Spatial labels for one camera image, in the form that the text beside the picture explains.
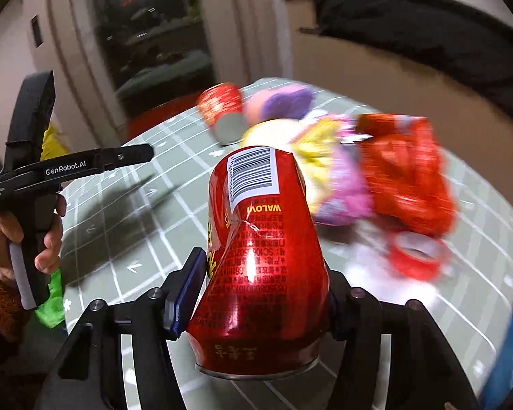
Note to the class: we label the yellow cloth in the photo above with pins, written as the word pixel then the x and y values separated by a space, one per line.
pixel 53 145

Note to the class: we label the red tape roll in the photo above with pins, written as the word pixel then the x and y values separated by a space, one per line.
pixel 414 256

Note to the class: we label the person's left forearm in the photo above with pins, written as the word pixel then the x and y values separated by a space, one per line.
pixel 0 311

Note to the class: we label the white bin with blue liner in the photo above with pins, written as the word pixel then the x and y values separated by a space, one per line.
pixel 511 358

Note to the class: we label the pink and yellow packet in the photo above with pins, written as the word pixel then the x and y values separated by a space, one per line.
pixel 337 179

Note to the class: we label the red floor mat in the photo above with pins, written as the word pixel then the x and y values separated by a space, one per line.
pixel 158 115

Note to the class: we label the red patterned cup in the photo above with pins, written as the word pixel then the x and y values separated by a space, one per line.
pixel 218 102

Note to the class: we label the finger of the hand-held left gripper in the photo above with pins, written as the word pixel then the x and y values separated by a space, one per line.
pixel 130 155

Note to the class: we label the red snack wrapper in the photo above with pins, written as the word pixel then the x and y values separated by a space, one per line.
pixel 404 171

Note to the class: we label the green checked tablecloth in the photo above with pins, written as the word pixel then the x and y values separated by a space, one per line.
pixel 154 230

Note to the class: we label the black jacket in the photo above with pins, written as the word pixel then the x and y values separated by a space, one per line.
pixel 431 38

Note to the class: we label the black wall plate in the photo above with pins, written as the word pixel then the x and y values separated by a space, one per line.
pixel 36 30

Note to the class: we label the green plastic bag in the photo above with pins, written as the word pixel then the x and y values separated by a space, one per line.
pixel 53 303

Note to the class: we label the pink and purple packet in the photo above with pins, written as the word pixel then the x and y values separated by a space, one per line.
pixel 278 100

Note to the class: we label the dark glass window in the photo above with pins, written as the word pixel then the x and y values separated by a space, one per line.
pixel 154 30

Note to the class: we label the red drink can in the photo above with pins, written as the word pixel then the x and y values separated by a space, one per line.
pixel 260 264

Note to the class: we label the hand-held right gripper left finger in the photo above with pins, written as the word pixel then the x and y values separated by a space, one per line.
pixel 183 297

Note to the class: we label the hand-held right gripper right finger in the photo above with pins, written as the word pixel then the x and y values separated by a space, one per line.
pixel 346 311

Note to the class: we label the yellow round lid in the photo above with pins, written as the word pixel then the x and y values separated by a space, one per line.
pixel 265 133

